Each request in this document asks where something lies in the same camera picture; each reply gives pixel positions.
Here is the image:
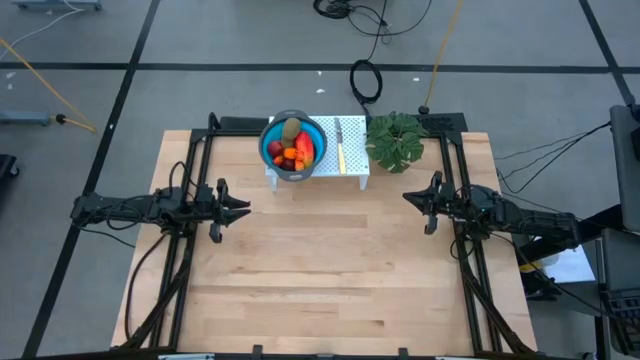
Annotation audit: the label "blue bowl with grey rim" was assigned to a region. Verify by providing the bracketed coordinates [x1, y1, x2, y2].
[258, 109, 329, 183]

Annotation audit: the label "white perforated metal rack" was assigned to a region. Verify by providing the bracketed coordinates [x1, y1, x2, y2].
[264, 115, 371, 193]

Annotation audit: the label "brown toy kiwi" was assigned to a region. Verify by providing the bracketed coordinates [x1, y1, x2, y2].
[281, 117, 302, 149]

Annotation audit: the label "grey stand base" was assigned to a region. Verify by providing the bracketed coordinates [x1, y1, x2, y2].
[0, 110, 54, 127]
[10, 0, 103, 12]

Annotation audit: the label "black coiled cable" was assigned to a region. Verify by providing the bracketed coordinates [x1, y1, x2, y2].
[348, 0, 392, 118]

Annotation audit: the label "white cable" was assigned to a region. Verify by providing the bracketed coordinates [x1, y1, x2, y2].
[0, 7, 86, 49]

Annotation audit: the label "red yellow toy mango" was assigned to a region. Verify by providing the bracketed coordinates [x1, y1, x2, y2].
[294, 131, 316, 169]

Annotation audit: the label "black aluminium table frame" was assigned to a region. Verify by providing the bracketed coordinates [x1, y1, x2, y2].
[119, 112, 539, 359]

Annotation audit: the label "black keyboard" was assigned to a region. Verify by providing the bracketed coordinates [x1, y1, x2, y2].
[602, 287, 640, 359]

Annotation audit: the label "dark grey desk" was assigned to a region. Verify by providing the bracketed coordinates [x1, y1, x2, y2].
[597, 227, 640, 360]

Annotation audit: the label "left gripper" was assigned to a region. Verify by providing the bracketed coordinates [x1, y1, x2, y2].
[194, 178, 252, 245]

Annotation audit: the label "knife with pale handle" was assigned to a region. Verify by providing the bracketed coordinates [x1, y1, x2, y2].
[334, 117, 348, 176]

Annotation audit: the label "green plant in white pot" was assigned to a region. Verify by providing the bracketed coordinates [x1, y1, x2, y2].
[364, 111, 429, 175]

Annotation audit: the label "thin black cables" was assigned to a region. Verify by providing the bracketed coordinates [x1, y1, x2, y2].
[494, 119, 614, 196]

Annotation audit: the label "black cable bundle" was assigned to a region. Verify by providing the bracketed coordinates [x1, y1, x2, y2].
[313, 0, 434, 37]

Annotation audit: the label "yellow cable with black foot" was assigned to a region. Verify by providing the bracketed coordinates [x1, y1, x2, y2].
[418, 0, 466, 115]

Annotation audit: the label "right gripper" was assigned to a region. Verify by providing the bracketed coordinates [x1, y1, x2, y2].
[401, 170, 476, 236]

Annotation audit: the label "yellow cable with black plug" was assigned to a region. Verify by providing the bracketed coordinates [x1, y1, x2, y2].
[0, 37, 97, 134]

